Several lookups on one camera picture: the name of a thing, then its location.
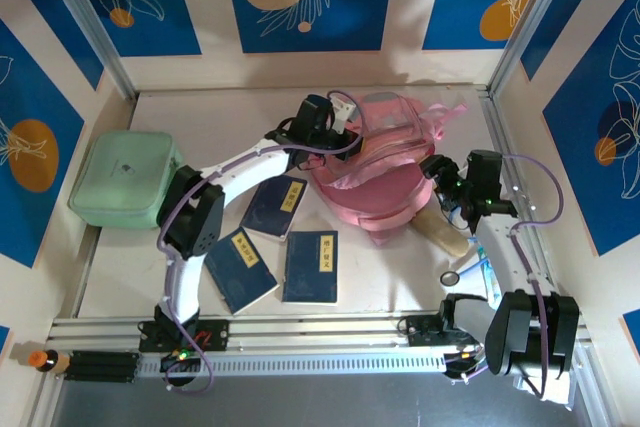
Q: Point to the pink school backpack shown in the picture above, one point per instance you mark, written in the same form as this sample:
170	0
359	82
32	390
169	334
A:
380	187

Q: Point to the beige pencil pouch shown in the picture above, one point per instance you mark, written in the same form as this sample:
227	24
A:
445	234

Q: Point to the navy book yellow label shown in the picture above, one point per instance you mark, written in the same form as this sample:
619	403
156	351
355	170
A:
270	207
305	272
240	272

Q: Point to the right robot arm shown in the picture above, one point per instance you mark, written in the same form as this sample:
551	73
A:
505	262

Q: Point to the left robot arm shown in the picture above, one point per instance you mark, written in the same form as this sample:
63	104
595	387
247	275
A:
250	167

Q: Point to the mint green zip case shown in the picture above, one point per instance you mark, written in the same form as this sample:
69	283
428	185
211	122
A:
120	177

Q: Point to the black ribbed block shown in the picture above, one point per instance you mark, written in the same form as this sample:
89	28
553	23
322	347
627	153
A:
100	367

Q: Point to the aluminium side rail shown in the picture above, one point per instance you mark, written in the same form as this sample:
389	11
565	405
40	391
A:
84	287
498	137

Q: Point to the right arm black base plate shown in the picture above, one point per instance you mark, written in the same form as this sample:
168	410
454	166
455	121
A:
420	332

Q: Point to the aluminium frame post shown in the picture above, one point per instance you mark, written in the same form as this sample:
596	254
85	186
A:
95	32
530	22

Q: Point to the aluminium table edge rail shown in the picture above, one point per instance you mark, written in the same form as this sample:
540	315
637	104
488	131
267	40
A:
325	329

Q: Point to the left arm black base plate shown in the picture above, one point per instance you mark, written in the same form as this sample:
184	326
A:
215	334

